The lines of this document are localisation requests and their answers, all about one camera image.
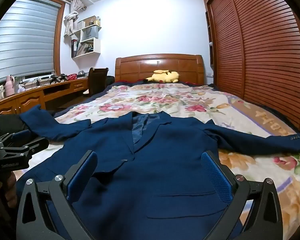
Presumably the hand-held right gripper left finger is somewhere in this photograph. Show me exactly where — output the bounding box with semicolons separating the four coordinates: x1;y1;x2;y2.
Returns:
16;150;98;240

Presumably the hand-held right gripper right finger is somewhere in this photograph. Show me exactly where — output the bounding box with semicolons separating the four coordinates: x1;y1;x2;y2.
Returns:
201;150;283;240

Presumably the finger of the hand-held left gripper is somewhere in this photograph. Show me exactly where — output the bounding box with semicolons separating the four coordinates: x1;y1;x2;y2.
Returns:
0;129;38;148
0;137;49;157

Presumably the navy blue suit jacket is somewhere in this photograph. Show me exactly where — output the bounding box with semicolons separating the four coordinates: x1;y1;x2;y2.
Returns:
16;105;300;240

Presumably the person's left hand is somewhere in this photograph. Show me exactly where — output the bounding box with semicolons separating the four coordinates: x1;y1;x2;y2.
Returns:
5;174;18;207

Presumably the black cloth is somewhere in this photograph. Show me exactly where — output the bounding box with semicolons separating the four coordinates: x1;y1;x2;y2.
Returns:
0;111;28;137

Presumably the wooden desk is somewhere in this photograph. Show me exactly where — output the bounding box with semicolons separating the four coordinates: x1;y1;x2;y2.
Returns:
0;76;90;115

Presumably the pink bottle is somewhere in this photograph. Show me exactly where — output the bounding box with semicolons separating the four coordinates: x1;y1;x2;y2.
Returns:
5;75;15;97

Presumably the black stand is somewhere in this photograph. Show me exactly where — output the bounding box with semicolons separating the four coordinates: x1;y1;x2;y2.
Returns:
50;74;67;84

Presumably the floral printed blanket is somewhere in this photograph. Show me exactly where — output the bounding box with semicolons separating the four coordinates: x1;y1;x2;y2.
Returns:
15;82;300;240

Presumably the dark brown chair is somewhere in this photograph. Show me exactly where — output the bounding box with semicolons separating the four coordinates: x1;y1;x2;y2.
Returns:
84;67;109;97

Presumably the grey window blind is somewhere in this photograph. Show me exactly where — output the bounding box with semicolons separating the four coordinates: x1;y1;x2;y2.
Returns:
0;0;60;85

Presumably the stack of books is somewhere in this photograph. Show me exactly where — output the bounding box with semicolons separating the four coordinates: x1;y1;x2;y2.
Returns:
75;41;93;57

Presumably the yellow plush toy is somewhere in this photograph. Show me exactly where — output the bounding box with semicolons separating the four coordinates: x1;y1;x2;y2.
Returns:
143;69;180;84

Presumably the grey paper bag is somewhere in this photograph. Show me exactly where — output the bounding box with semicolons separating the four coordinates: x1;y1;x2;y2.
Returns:
80;27;100;42

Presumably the beige tied curtain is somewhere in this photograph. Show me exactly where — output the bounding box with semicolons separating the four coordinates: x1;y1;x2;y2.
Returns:
64;0;87;37

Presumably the cardboard box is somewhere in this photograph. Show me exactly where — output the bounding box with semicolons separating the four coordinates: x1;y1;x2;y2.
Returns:
78;17;97;29

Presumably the wooden louvred wardrobe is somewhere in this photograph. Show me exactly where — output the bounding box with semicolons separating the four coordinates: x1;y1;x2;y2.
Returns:
201;0;300;140

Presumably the wooden window frame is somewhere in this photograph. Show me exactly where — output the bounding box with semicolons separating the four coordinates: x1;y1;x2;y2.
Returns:
22;0;65;75

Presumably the white wall shelf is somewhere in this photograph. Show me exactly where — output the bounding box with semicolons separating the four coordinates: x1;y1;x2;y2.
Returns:
71;17;102;58

